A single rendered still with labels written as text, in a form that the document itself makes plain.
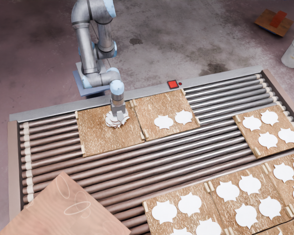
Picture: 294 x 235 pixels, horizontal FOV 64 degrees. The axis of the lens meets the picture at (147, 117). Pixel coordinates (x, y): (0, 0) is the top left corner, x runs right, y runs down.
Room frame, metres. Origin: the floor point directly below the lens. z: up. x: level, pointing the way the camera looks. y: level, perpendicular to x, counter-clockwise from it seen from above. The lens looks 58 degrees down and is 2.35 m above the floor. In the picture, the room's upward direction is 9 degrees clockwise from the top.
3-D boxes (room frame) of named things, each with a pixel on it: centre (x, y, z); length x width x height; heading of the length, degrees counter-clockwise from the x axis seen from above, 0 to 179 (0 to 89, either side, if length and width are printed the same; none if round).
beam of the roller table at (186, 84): (1.16, -0.01, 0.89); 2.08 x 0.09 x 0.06; 115
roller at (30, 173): (0.78, -0.19, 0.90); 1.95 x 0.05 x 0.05; 115
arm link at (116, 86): (0.83, 0.19, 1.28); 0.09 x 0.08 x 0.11; 22
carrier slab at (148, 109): (0.95, -0.13, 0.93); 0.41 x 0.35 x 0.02; 116
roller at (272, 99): (0.87, -0.15, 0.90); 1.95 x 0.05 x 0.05; 115
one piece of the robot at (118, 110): (0.81, 0.19, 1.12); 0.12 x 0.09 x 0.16; 25
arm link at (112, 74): (0.91, 0.25, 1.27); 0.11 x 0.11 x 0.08; 22
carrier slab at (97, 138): (0.77, 0.25, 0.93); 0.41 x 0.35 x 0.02; 115
